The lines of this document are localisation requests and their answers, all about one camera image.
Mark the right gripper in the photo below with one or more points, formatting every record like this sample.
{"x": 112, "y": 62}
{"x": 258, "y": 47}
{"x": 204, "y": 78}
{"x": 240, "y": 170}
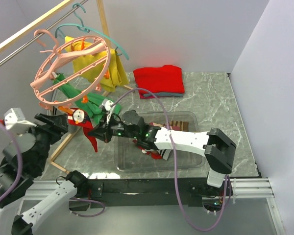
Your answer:
{"x": 101, "y": 133}

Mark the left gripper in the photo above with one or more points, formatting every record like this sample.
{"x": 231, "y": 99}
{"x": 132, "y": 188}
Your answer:
{"x": 60, "y": 121}

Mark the red christmas sock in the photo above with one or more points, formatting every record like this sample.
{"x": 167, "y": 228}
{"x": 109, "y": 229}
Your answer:
{"x": 155, "y": 154}

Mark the brown striped sock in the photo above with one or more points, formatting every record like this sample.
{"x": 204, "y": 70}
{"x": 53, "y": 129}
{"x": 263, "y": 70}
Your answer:
{"x": 180, "y": 124}

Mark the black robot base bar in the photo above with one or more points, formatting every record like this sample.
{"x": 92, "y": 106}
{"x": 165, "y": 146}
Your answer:
{"x": 150, "y": 192}

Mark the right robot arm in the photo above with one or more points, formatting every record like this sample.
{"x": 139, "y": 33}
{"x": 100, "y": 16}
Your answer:
{"x": 218, "y": 149}

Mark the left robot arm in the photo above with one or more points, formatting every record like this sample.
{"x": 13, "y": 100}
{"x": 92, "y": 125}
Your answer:
{"x": 24, "y": 160}

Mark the pink round clip hanger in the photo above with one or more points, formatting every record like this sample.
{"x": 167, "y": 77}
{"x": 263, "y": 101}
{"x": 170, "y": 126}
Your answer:
{"x": 61, "y": 56}

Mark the green cloth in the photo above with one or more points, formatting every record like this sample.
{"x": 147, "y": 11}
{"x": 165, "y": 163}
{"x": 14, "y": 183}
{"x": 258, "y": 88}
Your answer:
{"x": 91, "y": 107}

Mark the clear plastic tray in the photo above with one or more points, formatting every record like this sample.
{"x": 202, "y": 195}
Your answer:
{"x": 129, "y": 158}

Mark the grey folded shirt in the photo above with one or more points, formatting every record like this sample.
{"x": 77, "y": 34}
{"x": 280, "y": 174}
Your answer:
{"x": 159, "y": 94}

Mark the yellow cloth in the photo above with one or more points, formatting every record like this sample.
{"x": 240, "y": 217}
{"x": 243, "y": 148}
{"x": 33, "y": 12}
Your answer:
{"x": 115, "y": 76}

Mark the red folded shirt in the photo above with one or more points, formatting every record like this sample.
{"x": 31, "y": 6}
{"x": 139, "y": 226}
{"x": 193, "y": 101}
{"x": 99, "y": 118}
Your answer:
{"x": 167, "y": 78}

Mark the metal hanging rod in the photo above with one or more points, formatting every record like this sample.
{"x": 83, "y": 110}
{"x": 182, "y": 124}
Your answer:
{"x": 27, "y": 29}

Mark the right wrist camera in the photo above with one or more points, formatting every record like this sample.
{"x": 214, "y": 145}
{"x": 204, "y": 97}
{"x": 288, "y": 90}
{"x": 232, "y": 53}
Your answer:
{"x": 109, "y": 107}

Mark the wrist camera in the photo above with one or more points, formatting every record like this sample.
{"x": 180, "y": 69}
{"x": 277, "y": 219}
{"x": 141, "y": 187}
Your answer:
{"x": 15, "y": 123}
{"x": 109, "y": 107}

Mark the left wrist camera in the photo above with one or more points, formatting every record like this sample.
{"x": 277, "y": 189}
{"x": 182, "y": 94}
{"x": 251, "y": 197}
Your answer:
{"x": 15, "y": 123}

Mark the aluminium rail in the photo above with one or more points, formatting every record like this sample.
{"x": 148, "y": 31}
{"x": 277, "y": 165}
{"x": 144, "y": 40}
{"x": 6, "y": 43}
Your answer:
{"x": 242, "y": 188}

